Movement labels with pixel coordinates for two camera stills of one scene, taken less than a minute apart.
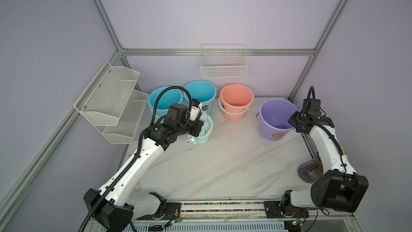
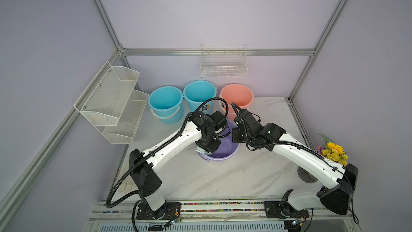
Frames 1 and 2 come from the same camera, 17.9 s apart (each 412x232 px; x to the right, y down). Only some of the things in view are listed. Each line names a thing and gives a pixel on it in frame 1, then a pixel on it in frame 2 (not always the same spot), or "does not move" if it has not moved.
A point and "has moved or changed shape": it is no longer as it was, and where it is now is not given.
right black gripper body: [296, 123] → [237, 137]
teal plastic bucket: [204, 92] does not move
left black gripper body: [188, 128] → [208, 145]
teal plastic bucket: [168, 98] does not move
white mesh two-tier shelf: [112, 103] does not move
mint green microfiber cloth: [206, 130] has moved or changed shape
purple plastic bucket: [273, 118] → [227, 149]
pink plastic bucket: [234, 100] does not move
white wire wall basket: [223, 60] does not move
